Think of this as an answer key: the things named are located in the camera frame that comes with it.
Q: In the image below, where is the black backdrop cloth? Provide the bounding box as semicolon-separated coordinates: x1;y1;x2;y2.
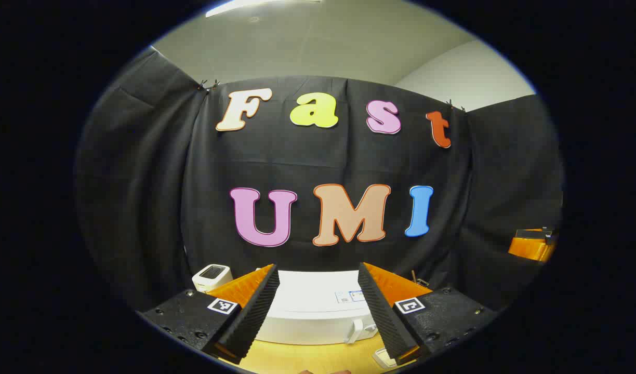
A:
75;47;564;312

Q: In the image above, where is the white toaster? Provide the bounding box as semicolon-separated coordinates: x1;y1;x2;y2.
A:
192;264;233;294

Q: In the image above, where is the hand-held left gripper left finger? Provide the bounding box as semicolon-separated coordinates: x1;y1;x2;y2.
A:
139;264;281;364

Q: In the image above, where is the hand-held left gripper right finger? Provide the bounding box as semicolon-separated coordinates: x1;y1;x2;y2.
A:
357;262;498;366

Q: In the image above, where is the white plate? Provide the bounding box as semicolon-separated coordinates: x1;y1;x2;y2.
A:
373;347;402;369

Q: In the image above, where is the white microwave oven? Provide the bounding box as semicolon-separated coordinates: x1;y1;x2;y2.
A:
256;270;381;346

